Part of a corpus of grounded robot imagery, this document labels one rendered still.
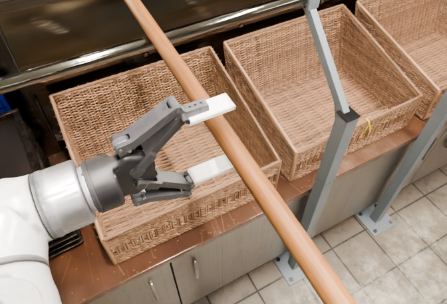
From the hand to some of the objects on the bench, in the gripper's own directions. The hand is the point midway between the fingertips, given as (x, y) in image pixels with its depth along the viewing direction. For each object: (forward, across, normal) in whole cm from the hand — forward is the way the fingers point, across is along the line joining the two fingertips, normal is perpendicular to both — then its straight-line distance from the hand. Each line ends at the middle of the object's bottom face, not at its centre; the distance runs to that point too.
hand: (223, 136), depth 55 cm
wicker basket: (+62, +61, -43) cm, 97 cm away
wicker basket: (+2, +61, -42) cm, 74 cm away
